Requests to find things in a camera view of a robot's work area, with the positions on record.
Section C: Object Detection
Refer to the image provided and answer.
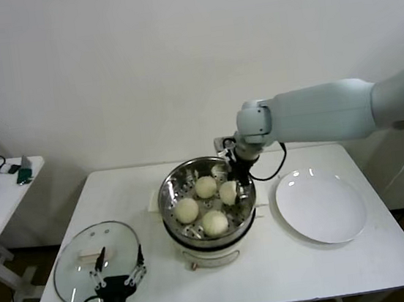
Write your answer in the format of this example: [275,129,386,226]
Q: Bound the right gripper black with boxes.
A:
[225,157,258,204]

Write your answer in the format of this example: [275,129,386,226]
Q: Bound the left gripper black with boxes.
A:
[86,241,151,302]

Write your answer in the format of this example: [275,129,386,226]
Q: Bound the white steamed baozi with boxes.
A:
[173,197,201,226]
[192,174,219,200]
[199,208,231,238]
[217,180,242,208]

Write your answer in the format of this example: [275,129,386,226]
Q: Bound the round glass lid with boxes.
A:
[47,217,148,302]

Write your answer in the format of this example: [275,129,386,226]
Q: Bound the stainless steel steamer basket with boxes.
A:
[141,150,273,256]

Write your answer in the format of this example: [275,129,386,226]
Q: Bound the white round plate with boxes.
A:
[271,161,370,251]

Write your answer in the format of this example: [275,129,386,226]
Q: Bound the white side table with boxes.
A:
[0,153,62,302]

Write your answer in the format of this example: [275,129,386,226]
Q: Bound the green circuit board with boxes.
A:
[12,154,36,188]

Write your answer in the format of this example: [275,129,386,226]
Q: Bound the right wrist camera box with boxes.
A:
[213,135,235,157]

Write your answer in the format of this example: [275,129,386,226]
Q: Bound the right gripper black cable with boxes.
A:
[245,140,290,184]

